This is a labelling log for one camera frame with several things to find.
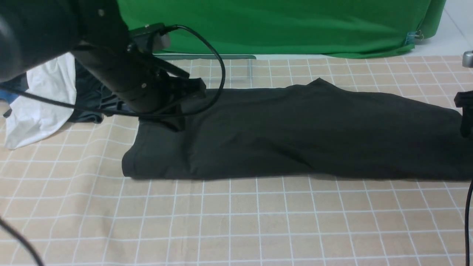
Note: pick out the beige grid-pattern tablecloth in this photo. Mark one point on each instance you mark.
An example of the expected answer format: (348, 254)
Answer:
(67, 195)

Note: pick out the white shirt in pile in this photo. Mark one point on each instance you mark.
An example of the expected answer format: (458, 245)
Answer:
(32, 121)

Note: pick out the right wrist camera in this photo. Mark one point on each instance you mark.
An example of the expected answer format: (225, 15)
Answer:
(467, 59)

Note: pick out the dark gray garment in pile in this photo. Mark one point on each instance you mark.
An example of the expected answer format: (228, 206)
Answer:
(89, 92)

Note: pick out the blue garment in pile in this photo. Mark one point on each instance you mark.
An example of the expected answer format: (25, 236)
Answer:
(18, 83)

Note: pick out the green backdrop cloth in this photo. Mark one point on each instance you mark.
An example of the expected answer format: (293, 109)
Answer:
(355, 29)

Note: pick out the dark gray long-sleeve shirt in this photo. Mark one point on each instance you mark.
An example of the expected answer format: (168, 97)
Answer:
(303, 130)

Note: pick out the blue binder clip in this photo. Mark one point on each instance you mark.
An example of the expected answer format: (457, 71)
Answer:
(413, 36)

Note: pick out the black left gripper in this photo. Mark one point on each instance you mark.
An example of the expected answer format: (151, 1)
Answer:
(137, 79)

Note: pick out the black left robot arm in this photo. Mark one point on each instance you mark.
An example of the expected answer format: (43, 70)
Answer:
(35, 31)

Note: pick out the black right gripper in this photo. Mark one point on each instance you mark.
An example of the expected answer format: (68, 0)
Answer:
(464, 100)

